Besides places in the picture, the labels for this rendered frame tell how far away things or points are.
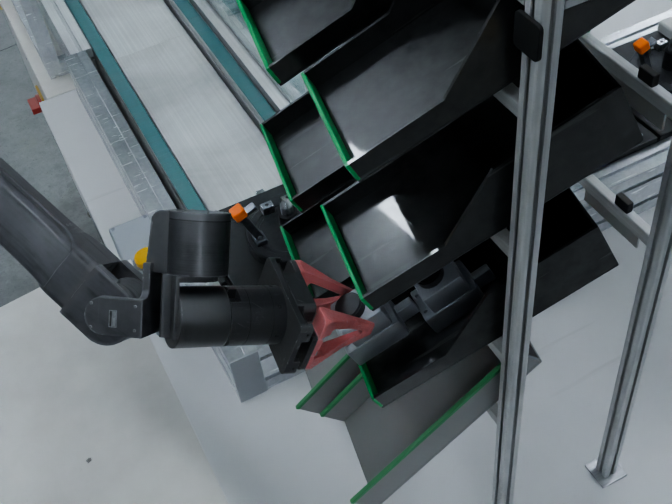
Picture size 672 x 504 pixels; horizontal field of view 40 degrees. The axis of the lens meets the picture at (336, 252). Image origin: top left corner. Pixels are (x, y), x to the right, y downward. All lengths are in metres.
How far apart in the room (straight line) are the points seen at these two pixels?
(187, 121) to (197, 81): 0.13
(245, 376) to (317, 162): 0.48
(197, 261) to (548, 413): 0.69
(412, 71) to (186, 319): 0.29
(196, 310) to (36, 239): 0.17
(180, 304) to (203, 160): 0.89
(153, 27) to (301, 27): 1.23
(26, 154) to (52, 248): 2.51
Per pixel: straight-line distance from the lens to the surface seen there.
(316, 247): 1.10
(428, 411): 1.09
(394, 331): 0.94
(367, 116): 0.76
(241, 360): 1.31
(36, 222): 0.89
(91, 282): 0.86
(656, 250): 0.95
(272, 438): 1.35
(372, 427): 1.15
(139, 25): 2.10
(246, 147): 1.70
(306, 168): 0.96
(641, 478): 1.32
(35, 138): 3.44
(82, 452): 1.41
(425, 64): 0.76
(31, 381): 1.52
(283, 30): 0.87
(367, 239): 0.88
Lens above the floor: 1.99
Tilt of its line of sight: 47 degrees down
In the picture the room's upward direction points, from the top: 8 degrees counter-clockwise
